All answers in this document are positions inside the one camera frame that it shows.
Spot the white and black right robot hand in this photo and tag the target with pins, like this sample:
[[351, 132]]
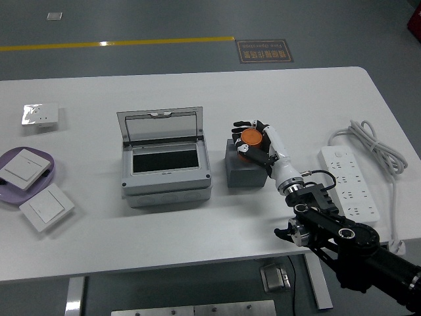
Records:
[[283, 168]]

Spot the orange cylinder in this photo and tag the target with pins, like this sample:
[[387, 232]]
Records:
[[251, 138]]

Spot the grey electrical box with lid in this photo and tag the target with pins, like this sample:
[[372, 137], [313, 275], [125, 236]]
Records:
[[164, 184]]

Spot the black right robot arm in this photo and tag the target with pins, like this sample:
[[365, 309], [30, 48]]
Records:
[[355, 235]]

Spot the grey cube with round hole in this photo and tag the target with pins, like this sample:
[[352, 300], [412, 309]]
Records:
[[243, 176]]

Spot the metal floor socket box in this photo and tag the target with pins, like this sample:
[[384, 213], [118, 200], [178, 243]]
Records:
[[274, 278]]

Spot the brown floor sign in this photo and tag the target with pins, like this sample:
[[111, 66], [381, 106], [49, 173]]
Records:
[[264, 51]]

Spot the white table leg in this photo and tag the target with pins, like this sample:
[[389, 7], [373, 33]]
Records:
[[318, 283], [75, 296]]

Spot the red object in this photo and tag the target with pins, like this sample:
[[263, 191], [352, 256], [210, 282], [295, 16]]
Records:
[[415, 19]]

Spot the small metal floor plate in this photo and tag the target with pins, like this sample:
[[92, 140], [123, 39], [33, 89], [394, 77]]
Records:
[[54, 16]]

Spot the purple tray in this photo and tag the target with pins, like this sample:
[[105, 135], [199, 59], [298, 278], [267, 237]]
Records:
[[10, 197]]

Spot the metal base plate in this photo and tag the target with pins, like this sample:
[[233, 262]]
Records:
[[194, 310]]

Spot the white wall switch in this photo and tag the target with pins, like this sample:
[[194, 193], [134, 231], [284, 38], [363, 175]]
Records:
[[46, 205], [23, 168]]

